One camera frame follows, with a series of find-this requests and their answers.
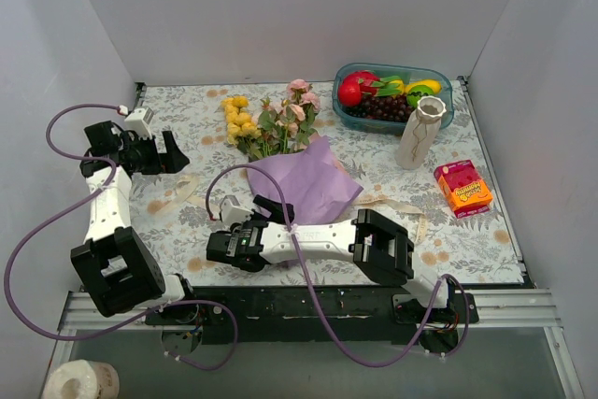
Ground red dragon fruit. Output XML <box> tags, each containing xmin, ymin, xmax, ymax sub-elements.
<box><xmin>337</xmin><ymin>71</ymin><xmax>379</xmax><ymax>107</ymax></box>

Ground purple and pink wrapping paper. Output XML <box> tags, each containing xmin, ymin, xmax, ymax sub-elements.
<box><xmin>247</xmin><ymin>136</ymin><xmax>363</xmax><ymax>225</ymax></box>

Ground dark grape bunch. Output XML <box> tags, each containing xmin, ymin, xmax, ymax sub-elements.
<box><xmin>343</xmin><ymin>95</ymin><xmax>415</xmax><ymax>122</ymax></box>

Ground yellow rose bunch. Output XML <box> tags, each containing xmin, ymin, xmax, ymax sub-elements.
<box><xmin>221</xmin><ymin>95</ymin><xmax>262</xmax><ymax>157</ymax></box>

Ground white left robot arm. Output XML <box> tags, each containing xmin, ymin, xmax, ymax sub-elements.
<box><xmin>70</xmin><ymin>113</ymin><xmax>199</xmax><ymax>324</ymax></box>

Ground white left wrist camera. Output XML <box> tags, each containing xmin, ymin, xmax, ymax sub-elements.
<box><xmin>124</xmin><ymin>107</ymin><xmax>154</xmax><ymax>139</ymax></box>

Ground white paper towel roll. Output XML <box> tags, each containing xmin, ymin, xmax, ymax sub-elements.
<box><xmin>42</xmin><ymin>360</ymin><xmax>120</xmax><ymax>399</ymax></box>

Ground white ribbed ceramic vase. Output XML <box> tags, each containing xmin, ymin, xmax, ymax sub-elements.
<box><xmin>395</xmin><ymin>96</ymin><xmax>446</xmax><ymax>170</ymax></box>

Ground orange pink snack box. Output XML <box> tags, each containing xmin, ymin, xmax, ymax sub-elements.
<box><xmin>434</xmin><ymin>160</ymin><xmax>493</xmax><ymax>219</ymax></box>

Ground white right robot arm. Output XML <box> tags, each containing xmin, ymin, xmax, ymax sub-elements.
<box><xmin>206</xmin><ymin>195</ymin><xmax>457</xmax><ymax>322</ymax></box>

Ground aluminium rail frame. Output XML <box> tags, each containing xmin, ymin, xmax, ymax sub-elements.
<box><xmin>50</xmin><ymin>286</ymin><xmax>585</xmax><ymax>398</ymax></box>

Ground pink rose stem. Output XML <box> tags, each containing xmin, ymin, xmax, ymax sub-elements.
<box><xmin>275</xmin><ymin>79</ymin><xmax>320</xmax><ymax>154</ymax></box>
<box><xmin>257</xmin><ymin>96</ymin><xmax>300</xmax><ymax>157</ymax></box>

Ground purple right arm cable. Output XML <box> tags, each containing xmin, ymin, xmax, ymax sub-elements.
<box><xmin>205</xmin><ymin>163</ymin><xmax>471</xmax><ymax>368</ymax></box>

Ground yellow mango with leaves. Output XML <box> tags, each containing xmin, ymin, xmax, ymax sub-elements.
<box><xmin>371</xmin><ymin>76</ymin><xmax>406</xmax><ymax>97</ymax></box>

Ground floral patterned table mat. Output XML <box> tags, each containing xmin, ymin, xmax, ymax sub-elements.
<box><xmin>131</xmin><ymin>82</ymin><xmax>523</xmax><ymax>286</ymax></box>

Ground yellow lemon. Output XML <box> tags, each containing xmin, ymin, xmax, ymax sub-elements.
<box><xmin>406</xmin><ymin>78</ymin><xmax>442</xmax><ymax>94</ymax></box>

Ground cream printed ribbon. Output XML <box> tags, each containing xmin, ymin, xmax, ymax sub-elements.
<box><xmin>148</xmin><ymin>175</ymin><xmax>428</xmax><ymax>244</ymax></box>

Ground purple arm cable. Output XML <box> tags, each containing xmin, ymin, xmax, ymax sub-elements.
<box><xmin>3</xmin><ymin>104</ymin><xmax>239</xmax><ymax>370</ymax></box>
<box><xmin>205</xmin><ymin>163</ymin><xmax>471</xmax><ymax>368</ymax></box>

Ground green lime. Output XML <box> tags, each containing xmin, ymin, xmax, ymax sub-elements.
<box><xmin>406</xmin><ymin>87</ymin><xmax>433</xmax><ymax>108</ymax></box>

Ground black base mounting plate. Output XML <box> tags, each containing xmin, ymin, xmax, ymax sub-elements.
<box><xmin>146</xmin><ymin>286</ymin><xmax>479</xmax><ymax>351</ymax></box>

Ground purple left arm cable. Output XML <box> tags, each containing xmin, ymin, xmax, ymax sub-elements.
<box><xmin>3</xmin><ymin>104</ymin><xmax>239</xmax><ymax>370</ymax></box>

